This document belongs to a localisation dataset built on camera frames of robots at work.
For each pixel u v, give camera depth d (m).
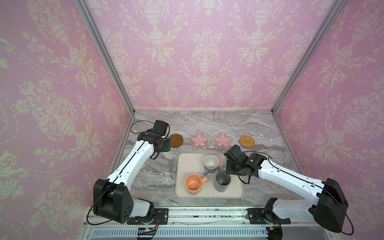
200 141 1.03
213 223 0.73
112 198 0.40
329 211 0.38
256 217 0.73
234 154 0.62
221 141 1.04
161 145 0.65
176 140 1.03
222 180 0.83
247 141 1.03
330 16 0.72
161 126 0.65
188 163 0.92
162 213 0.75
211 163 0.90
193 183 0.83
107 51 0.87
